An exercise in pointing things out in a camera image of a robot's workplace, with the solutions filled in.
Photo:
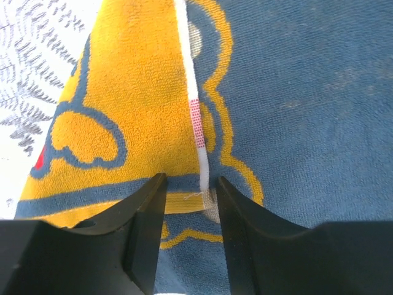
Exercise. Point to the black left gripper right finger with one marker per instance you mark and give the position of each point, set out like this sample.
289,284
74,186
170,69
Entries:
267,254

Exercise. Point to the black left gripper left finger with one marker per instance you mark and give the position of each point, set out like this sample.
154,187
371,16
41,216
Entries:
113,252

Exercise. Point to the blue yellow cloth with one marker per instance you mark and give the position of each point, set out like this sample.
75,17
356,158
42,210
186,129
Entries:
290,101

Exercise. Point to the floral patterned table mat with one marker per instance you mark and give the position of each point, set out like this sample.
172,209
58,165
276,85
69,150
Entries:
40,45

